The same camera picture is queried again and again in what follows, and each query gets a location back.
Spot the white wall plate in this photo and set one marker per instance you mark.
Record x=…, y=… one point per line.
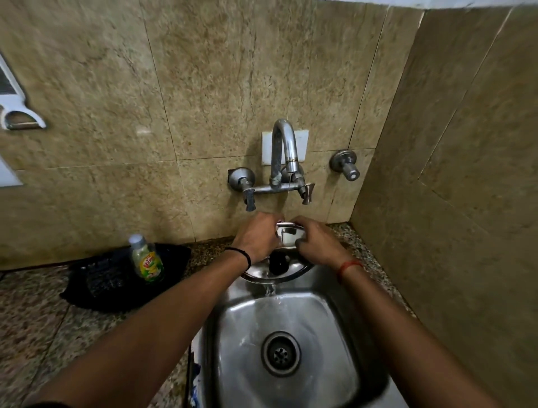
x=265, y=147

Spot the sink drain strainer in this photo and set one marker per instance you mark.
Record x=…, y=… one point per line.
x=280, y=354

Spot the person's left fingers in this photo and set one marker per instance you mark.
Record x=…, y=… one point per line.
x=269, y=217

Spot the steel wall faucet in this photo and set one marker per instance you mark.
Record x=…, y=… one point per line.
x=286, y=168

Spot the blue white packet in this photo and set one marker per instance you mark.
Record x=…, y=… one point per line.
x=194, y=382

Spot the small steel bowl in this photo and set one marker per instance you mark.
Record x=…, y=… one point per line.
x=289, y=234

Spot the white wall fixture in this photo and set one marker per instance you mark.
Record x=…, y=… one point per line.
x=7, y=174

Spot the stainless steel sink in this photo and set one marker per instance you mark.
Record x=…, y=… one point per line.
x=252, y=336

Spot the black wristband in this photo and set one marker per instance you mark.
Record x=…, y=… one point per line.
x=243, y=253

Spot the steel lid with black knob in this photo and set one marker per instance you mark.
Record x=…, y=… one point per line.
x=279, y=269

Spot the person's left forearm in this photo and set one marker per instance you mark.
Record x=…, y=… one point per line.
x=143, y=336

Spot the person's right hand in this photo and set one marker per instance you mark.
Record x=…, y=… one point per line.
x=321, y=246

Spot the person's left hand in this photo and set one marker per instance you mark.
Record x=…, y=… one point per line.
x=254, y=237

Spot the person's right thumb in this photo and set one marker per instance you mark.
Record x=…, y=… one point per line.
x=301, y=246

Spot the white wall bracket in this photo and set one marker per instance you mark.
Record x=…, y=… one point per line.
x=14, y=105

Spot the person's right forearm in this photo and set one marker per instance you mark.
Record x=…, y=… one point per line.
x=403, y=340

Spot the green dish soap bottle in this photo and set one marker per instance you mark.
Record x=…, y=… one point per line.
x=147, y=260

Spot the black plastic basket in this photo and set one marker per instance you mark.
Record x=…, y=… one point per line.
x=101, y=281

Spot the steel wall valve knob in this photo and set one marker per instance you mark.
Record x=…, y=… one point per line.
x=345, y=164

